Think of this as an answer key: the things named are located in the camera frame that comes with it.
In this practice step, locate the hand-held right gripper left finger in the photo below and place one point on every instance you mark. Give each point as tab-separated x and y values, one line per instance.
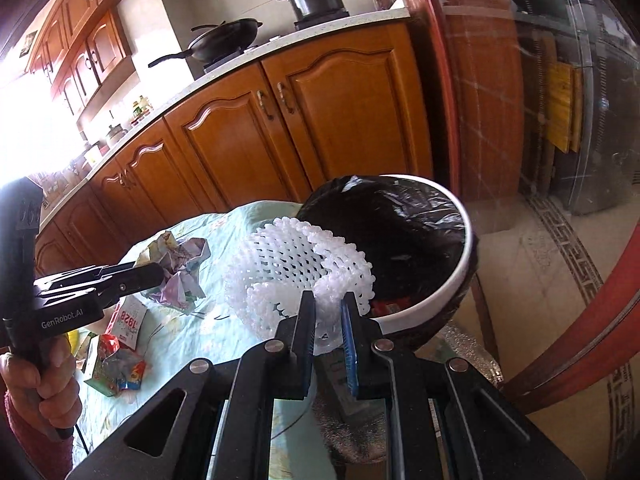
305	347

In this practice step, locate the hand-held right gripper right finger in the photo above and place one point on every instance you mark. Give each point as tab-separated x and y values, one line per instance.
350	352

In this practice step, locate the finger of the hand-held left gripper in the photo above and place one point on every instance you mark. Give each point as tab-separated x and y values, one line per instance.
135	280
75	276

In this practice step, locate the pastel paper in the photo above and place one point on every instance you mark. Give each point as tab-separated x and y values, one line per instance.
175	260

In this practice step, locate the white red printed card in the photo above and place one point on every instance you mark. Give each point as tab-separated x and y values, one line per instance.
127	325

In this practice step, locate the yellow snack packet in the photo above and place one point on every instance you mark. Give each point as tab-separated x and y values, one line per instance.
79	344

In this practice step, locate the colourful wrapper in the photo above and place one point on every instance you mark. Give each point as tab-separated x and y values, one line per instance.
131	370

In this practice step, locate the white foam fruit net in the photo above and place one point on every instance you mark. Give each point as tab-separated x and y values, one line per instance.
280	260

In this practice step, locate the green snack packet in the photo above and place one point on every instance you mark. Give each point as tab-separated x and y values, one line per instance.
97	375

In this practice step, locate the white bin black liner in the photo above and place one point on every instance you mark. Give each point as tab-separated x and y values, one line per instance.
400	230

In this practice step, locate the person's left hand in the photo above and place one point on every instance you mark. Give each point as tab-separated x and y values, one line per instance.
57	385

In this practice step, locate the green printed leaflet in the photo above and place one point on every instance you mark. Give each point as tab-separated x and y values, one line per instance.
334	385

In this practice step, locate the red box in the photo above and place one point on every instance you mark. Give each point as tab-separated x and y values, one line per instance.
390	306

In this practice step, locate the light green tablecloth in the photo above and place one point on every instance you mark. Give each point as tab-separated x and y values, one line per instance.
200	345

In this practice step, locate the steel kettle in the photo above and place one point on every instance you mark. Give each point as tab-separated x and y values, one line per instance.
116	135

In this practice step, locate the yellow bottle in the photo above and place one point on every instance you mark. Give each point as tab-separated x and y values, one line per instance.
146	104

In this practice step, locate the wooden base cabinet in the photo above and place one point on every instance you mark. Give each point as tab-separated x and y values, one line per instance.
340	110

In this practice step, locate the black wok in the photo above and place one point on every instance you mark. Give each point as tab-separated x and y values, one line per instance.
225	37

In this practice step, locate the red framed glass door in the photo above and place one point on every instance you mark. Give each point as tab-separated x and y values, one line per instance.
442	90

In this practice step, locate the grey appliance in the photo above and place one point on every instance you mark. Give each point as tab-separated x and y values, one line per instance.
600	180

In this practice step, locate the yellow wooden board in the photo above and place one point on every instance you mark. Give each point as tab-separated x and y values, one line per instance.
562	105

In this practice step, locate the white speckled countertop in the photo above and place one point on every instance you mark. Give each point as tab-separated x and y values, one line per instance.
375	9

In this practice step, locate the wooden wall cabinet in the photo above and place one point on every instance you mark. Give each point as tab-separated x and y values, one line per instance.
75	5

